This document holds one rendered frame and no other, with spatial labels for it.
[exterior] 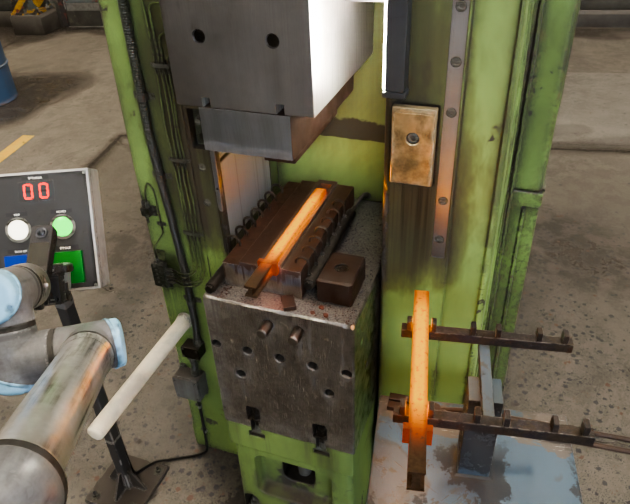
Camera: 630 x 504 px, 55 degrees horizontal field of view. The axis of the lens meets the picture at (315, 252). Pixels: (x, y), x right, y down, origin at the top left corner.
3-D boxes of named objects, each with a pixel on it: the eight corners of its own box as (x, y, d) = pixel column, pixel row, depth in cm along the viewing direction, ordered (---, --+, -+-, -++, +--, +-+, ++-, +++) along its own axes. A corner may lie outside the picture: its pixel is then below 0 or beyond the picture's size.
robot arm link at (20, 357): (53, 391, 105) (40, 321, 104) (-17, 404, 103) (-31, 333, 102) (66, 377, 114) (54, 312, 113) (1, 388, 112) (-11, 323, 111)
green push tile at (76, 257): (84, 282, 140) (81, 250, 139) (51, 285, 139) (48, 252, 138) (87, 281, 142) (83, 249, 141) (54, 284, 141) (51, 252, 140)
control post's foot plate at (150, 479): (137, 521, 196) (131, 505, 190) (81, 502, 202) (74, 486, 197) (172, 467, 212) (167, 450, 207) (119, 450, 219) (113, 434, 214)
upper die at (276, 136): (293, 161, 121) (290, 116, 116) (204, 150, 127) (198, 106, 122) (353, 89, 153) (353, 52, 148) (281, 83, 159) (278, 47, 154)
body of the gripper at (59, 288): (36, 302, 130) (11, 312, 118) (31, 263, 129) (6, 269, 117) (72, 299, 131) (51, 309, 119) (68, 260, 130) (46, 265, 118)
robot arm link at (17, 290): (-36, 334, 101) (-48, 276, 100) (-2, 320, 114) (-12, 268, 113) (20, 326, 102) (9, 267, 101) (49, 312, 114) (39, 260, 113)
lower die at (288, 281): (302, 298, 141) (300, 269, 137) (225, 283, 147) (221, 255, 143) (354, 210, 174) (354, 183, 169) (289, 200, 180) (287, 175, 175)
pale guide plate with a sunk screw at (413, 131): (430, 187, 127) (436, 110, 118) (389, 182, 130) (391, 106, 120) (432, 183, 129) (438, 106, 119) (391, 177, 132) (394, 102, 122)
